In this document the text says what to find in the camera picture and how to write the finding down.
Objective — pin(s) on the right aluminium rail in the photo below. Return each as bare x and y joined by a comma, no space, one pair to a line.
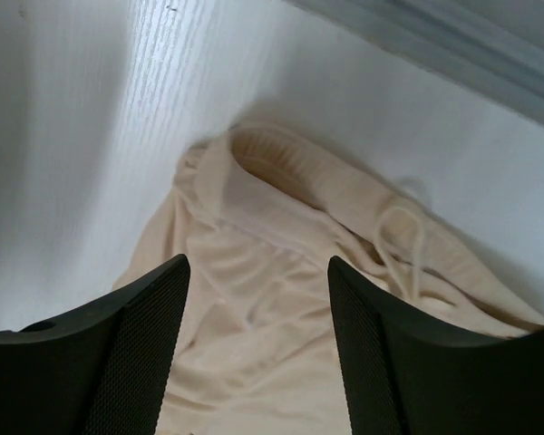
494,48

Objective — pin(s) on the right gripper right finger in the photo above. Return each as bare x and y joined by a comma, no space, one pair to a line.
406,372

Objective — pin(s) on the beige trousers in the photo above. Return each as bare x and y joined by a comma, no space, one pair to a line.
259,211

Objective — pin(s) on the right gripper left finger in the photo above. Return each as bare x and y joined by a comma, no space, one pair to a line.
101,368

